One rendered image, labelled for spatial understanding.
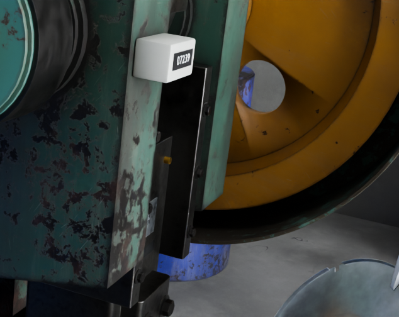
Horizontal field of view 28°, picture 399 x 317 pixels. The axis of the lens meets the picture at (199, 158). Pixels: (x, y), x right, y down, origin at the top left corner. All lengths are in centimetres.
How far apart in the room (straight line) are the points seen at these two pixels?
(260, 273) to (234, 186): 222
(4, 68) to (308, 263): 311
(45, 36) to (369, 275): 58
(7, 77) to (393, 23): 69
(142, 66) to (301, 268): 294
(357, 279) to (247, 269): 248
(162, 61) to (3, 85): 16
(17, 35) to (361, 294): 60
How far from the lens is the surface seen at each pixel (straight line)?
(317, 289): 116
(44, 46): 73
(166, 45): 79
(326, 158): 130
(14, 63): 72
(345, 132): 129
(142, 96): 85
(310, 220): 129
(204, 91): 107
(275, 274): 358
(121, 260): 90
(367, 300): 109
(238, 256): 369
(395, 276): 105
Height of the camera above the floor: 145
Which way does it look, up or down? 16 degrees down
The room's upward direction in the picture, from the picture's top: 7 degrees clockwise
